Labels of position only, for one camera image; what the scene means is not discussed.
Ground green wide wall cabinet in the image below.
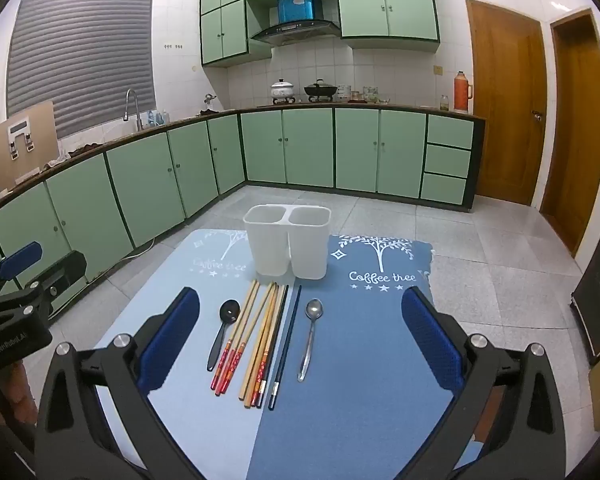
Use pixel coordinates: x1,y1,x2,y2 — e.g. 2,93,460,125
333,0,441,54

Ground red-ended wooden chopstick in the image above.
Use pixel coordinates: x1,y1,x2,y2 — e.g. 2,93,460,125
220,281,261,395
210,280,257,391

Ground person's left hand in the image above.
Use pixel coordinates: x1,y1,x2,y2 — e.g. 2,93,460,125
0,360,38,428

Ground range hood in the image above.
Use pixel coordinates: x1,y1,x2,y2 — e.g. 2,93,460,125
250,0,342,47

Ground plain wooden chopstick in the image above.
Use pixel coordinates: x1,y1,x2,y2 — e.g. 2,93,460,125
238,282,274,402

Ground white bracket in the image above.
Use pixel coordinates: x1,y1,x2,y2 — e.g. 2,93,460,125
7,117,35,161

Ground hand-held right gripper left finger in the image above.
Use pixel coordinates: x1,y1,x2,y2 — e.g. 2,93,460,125
32,287,207,480

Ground white cooking pot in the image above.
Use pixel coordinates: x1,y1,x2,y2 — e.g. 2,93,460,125
270,79,296,102

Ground patterned wooden chopstick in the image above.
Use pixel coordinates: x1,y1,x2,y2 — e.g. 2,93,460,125
245,283,278,407
251,284,282,408

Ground black wok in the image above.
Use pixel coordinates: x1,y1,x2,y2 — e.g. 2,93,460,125
303,79,340,102

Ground green narrow wall cabinet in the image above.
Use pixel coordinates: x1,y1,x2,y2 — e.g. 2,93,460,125
199,0,273,67

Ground metal spoon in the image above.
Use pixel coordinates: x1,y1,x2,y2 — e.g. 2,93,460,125
298,298,324,382

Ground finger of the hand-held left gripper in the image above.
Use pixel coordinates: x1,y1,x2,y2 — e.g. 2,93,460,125
22,251,88,316
0,241,43,301

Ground orange thermos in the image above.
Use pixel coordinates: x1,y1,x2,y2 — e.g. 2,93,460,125
453,71,475,114

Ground blue tree-print placemat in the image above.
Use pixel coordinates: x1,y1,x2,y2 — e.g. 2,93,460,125
245,234,481,480

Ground wooden board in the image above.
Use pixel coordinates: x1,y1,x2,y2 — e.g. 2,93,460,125
0,100,61,196

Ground grey window blind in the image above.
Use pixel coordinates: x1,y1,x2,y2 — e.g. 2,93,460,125
6,0,155,139

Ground green drawer unit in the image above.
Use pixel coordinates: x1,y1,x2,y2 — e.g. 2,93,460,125
419,111,486,212

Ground metal kitchen faucet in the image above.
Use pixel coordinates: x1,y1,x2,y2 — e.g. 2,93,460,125
123,89,144,132

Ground green stove-side base cabinets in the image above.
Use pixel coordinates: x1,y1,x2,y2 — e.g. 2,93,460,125
238,104,429,197

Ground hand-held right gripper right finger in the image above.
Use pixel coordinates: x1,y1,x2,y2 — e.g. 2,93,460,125
400,287,568,480

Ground white two-compartment utensil holder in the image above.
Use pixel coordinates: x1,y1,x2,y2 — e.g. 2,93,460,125
243,204,331,281

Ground black spoon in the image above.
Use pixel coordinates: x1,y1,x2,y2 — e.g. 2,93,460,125
207,299,241,372

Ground wooden door with handle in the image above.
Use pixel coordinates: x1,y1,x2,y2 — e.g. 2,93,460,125
466,0,549,207

